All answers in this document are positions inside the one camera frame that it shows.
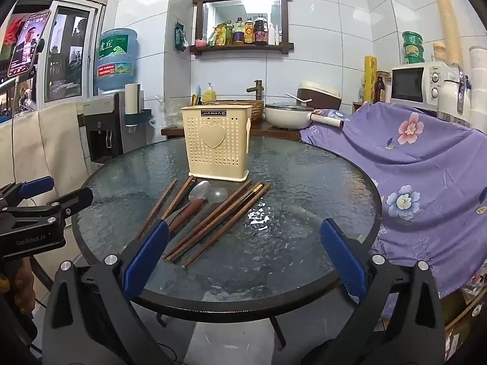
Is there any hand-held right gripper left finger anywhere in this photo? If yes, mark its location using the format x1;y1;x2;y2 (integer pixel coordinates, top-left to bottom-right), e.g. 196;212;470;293
42;218;170;365

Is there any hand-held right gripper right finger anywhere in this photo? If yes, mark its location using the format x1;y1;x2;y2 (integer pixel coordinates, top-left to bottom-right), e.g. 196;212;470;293
304;218;446;365

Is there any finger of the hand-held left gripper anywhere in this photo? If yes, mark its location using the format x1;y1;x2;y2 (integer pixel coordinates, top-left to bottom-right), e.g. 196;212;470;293
0;176;54;208
42;187;94;221

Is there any brown wooden chopstick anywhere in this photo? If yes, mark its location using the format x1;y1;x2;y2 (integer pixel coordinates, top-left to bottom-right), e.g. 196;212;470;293
136;178;179;239
167;177;198;222
163;179;252;258
183;182;272;270
161;176;194;222

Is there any cream plastic utensil holder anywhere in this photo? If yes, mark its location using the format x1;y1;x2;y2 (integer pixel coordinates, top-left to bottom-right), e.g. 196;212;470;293
180;104;252;182

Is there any person's left hand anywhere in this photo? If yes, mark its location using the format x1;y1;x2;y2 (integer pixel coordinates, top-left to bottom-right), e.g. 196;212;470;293
0;256;37;317

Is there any white cloth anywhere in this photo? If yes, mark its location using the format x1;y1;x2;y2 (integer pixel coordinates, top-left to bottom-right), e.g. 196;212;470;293
0;103;93;207

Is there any round glass table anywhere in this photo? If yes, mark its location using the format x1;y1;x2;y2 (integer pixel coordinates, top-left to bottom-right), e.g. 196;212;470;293
72;135;383;348

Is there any white water dispenser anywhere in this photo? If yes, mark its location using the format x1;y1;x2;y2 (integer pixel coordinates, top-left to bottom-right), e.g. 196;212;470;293
77;91;127;165

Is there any clear plastic spoon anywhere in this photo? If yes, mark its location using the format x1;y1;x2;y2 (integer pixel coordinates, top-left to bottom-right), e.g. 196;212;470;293
207;187;230;204

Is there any teal paper cup holder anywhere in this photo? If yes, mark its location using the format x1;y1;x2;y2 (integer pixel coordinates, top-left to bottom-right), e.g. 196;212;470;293
124;82;153;128

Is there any purple floral cloth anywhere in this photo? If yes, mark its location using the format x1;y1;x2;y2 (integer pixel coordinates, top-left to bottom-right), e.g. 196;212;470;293
299;101;487;300

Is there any clear plastic bag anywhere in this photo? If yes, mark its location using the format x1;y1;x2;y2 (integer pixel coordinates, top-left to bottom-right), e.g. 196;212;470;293
151;96;184;128

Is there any cardboard box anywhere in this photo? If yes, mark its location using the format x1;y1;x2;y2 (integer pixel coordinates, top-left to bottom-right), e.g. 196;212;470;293
443;262;487;351

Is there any sliding window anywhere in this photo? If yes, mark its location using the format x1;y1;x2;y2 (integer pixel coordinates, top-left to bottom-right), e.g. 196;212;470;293
43;0;106;104

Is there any smartphone on stand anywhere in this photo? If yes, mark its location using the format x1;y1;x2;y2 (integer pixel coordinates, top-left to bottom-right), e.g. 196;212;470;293
8;9;52;79

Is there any blue water jug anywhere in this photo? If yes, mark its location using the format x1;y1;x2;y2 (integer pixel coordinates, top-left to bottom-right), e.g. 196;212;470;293
95;28;138;92

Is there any cream pan with glass lid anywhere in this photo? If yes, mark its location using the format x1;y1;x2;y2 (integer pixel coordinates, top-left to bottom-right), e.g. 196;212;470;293
264;102;345;130

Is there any brown and white rice cooker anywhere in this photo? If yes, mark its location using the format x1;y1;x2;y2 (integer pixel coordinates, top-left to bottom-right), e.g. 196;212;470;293
297;81;342;112

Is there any woven pattern sink basin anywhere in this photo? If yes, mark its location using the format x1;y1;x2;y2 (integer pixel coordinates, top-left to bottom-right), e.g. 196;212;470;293
201;99;265;124

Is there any yellow wrap roll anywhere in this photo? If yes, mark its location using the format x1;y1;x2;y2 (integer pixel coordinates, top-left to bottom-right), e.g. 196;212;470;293
364;55;377;103

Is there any white microwave oven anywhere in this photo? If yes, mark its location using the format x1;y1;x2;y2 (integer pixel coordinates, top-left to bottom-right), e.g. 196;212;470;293
390;61;463;108

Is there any bronze faucet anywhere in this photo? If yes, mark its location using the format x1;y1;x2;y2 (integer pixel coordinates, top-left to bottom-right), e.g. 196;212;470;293
246;79;265;102

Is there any white electric kettle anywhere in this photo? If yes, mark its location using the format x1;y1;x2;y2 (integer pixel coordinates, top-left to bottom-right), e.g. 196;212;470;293
437;66;473;127

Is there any green hanging packet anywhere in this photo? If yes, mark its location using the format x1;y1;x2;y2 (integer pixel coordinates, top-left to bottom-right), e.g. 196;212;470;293
174;21;190;52

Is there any wooden framed mirror shelf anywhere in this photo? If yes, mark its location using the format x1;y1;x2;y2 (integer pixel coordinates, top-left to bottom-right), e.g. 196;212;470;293
192;0;296;56

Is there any dark soy sauce bottle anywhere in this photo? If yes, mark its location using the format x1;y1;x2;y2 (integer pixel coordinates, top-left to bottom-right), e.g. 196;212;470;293
254;14;268;45

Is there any tall stack of paper cups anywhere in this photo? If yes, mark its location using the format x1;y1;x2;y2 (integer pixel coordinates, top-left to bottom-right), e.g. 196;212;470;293
433;0;463;70

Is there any metal spoon with wooden handle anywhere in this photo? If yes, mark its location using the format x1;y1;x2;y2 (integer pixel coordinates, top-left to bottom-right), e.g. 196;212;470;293
167;180;212;234

